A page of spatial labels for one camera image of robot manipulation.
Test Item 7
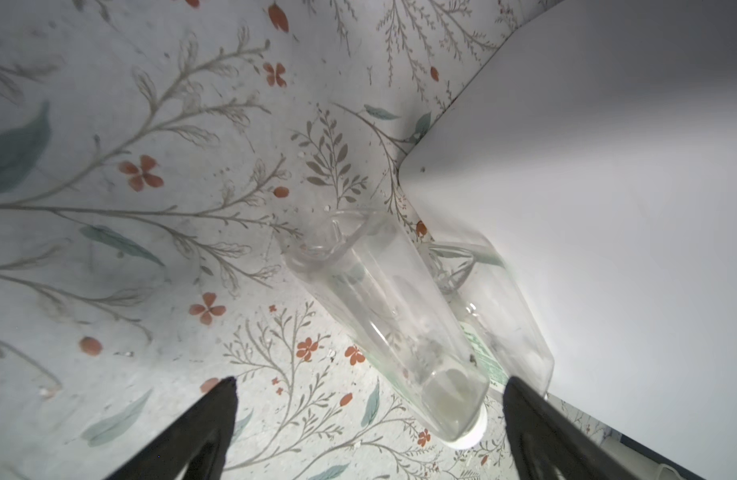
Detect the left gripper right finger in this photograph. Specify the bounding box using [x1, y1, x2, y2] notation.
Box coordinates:
[503, 376, 636, 480]

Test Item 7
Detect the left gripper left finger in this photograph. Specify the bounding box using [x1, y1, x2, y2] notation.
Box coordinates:
[108, 377, 238, 480]

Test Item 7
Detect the clear bottle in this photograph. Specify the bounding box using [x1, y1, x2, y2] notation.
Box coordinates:
[418, 242, 555, 399]
[280, 209, 490, 450]

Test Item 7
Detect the white waste bin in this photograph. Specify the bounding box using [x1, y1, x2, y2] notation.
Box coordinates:
[400, 1, 737, 479]

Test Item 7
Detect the floral patterned table mat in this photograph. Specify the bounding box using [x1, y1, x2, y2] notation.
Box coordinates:
[0, 0, 622, 480]

